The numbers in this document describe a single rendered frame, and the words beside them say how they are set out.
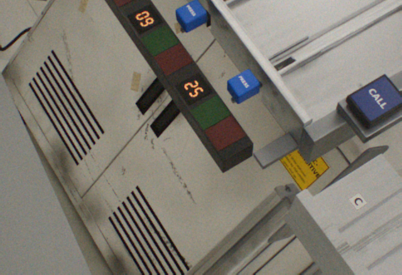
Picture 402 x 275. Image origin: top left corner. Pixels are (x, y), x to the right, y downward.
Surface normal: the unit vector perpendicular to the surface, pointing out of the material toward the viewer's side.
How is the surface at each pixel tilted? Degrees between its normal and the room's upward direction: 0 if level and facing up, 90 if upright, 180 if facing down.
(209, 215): 90
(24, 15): 0
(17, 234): 0
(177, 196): 90
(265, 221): 90
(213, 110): 45
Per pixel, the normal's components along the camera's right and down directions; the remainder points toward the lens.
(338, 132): 0.53, 0.76
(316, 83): -0.02, -0.43
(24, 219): 0.58, -0.64
